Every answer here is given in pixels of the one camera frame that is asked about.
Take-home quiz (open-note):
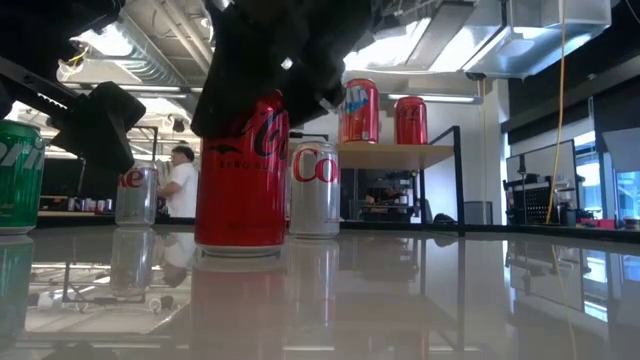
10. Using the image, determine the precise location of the black equipment rack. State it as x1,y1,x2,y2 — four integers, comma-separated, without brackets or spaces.
348,169,422,222

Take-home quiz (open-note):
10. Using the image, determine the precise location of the white board panel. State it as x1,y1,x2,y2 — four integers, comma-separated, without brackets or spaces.
505,139,579,182

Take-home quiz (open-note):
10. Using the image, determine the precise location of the red Fanta can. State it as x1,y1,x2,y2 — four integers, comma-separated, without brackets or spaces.
339,78,381,146

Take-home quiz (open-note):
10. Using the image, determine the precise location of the yellow extension cord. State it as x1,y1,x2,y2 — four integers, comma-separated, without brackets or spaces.
545,0,570,225

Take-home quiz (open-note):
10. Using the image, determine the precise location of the silver Diet Coke can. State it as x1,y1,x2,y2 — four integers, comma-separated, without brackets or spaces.
288,141,342,240
114,162,159,228

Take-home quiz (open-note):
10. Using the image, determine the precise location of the grey bin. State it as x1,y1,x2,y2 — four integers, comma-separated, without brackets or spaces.
463,200,495,226

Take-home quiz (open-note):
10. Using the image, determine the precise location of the black pegboard cart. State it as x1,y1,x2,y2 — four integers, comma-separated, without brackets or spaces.
503,172,577,226

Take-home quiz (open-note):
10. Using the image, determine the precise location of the red Coca-Cola can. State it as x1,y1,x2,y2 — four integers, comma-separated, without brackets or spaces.
393,96,430,147

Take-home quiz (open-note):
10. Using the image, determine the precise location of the silver ventilation duct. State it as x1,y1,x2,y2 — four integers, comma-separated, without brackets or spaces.
344,0,614,82

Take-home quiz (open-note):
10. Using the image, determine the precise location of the red box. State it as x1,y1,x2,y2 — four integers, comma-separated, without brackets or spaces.
579,217,617,231

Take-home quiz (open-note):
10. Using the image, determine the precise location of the red Coke Zero can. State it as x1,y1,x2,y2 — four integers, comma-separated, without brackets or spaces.
194,91,291,258

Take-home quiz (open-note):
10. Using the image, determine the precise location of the person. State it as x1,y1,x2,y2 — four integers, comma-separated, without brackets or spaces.
157,144,200,220

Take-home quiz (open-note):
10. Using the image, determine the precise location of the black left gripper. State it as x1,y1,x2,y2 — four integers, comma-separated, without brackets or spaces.
0,0,148,174

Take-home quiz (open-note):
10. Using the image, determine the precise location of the wooden shelf with black frame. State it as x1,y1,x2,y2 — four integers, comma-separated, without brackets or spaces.
288,124,467,237

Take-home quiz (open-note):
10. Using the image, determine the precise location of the long ceiling light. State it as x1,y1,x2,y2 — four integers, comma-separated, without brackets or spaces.
384,92,484,106

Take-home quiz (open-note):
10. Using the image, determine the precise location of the green Sprite can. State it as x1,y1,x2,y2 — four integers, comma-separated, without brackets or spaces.
0,119,46,236

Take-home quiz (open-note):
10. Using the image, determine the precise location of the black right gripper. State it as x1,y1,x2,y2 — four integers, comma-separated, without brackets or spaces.
190,0,374,140

